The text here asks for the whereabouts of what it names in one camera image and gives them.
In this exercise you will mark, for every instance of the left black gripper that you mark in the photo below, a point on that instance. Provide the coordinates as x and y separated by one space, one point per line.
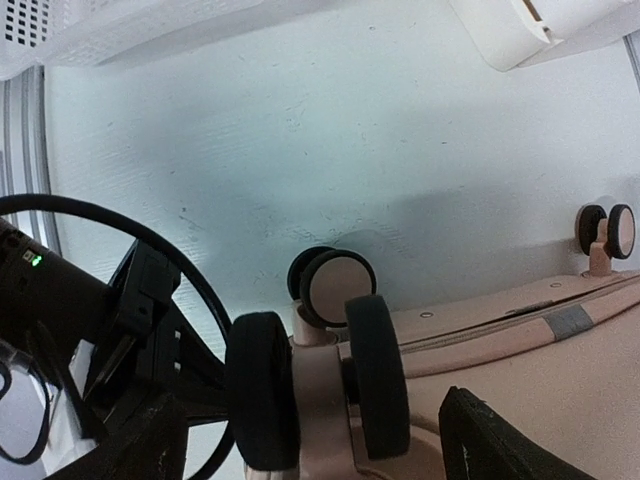
115 346

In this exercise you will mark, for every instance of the pink hard-shell suitcase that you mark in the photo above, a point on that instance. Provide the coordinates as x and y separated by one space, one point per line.
354 390

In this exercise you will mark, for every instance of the white plastic drawer unit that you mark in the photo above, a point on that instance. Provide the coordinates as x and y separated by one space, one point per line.
515 33

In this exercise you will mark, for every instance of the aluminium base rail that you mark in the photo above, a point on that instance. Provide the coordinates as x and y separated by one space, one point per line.
24 159

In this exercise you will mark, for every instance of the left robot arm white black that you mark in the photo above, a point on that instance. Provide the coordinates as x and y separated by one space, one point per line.
15 292

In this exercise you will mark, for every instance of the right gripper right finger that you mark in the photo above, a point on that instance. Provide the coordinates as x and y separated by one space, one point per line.
477 443

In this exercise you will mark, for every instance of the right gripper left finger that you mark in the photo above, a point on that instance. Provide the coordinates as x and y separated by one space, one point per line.
151 446

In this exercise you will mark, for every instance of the white perforated plastic basket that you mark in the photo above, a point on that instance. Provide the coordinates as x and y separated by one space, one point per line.
89 33

